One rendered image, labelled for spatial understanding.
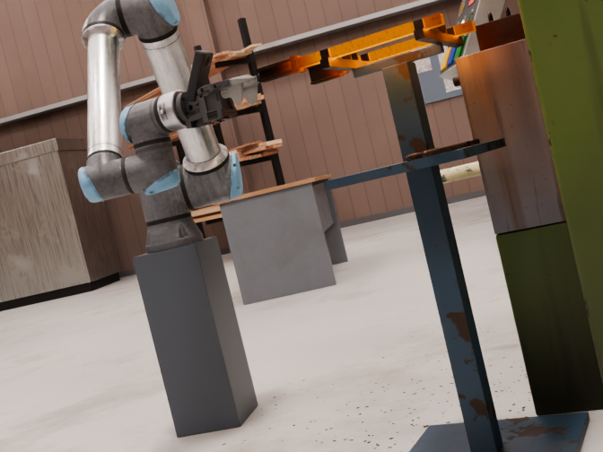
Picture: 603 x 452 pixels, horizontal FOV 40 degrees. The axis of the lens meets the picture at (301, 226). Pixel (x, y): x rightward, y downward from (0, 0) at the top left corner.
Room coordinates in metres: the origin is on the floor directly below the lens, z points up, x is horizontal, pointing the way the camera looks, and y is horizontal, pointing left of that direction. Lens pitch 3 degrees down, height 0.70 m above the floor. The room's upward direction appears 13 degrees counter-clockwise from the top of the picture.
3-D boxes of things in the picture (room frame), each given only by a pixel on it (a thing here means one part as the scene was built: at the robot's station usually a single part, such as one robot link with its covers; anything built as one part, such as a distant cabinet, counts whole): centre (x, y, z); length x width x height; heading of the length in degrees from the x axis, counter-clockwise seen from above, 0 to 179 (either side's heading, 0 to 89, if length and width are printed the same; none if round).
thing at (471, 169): (2.59, -0.67, 0.62); 0.44 x 0.05 x 0.05; 67
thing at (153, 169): (2.00, 0.31, 0.82); 0.12 x 0.09 x 0.12; 85
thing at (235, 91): (1.85, 0.07, 0.94); 0.09 x 0.03 x 0.06; 51
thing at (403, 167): (1.84, -0.29, 0.69); 0.40 x 0.30 x 0.02; 154
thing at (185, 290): (2.71, 0.42, 0.30); 0.22 x 0.22 x 0.60; 77
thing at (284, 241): (6.12, 0.10, 0.36); 1.35 x 0.70 x 0.72; 172
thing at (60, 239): (11.07, 3.33, 0.98); 1.53 x 1.17 x 1.97; 77
